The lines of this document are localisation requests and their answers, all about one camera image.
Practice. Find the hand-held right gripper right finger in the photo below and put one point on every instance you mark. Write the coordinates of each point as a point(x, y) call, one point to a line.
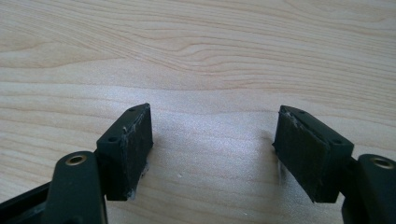
point(311, 155)

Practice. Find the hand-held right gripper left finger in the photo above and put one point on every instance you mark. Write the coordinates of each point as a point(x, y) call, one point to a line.
point(124, 155)

